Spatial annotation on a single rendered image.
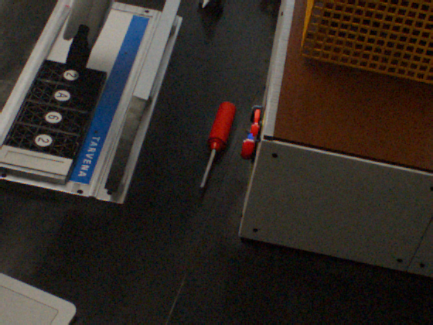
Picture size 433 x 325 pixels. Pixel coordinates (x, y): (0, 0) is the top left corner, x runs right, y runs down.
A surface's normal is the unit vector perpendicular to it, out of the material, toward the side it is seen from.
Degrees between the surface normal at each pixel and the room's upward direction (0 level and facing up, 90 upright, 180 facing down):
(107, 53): 0
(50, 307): 0
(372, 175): 90
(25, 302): 0
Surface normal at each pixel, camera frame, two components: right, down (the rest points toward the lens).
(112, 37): 0.14, -0.69
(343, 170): -0.15, 0.69
